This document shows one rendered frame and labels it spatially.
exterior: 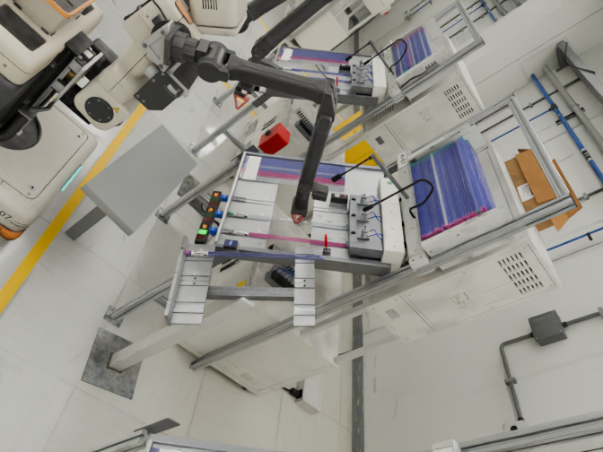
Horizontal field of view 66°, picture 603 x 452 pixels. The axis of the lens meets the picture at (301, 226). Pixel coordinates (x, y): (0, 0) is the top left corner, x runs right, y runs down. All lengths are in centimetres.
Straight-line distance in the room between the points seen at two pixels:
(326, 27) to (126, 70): 471
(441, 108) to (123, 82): 202
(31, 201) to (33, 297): 42
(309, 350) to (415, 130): 162
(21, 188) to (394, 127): 216
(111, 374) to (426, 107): 232
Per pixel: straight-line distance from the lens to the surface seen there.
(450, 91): 310
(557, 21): 502
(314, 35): 636
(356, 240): 188
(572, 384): 306
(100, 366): 228
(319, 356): 239
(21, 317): 220
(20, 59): 172
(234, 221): 200
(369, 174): 236
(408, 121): 315
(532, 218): 175
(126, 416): 231
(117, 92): 181
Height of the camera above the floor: 190
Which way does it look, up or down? 28 degrees down
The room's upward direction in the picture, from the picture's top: 61 degrees clockwise
